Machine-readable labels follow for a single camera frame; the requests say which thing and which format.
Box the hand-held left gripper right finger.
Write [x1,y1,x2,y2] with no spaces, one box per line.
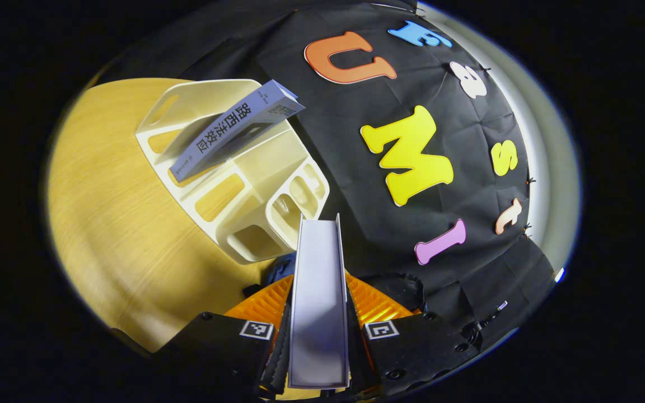
[345,271,483,399]

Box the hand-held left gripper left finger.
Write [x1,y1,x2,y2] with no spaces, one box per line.
[157,273,295,399]

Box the blue schoolbag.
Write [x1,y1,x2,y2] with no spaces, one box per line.
[241,252,429,317]

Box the white plastic bookshelf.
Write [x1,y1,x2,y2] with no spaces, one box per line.
[135,78,331,265]

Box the blue-grey cover book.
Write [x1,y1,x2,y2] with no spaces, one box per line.
[169,78,306,183]

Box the black backdrop cloth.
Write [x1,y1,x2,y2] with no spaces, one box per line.
[104,0,558,336]

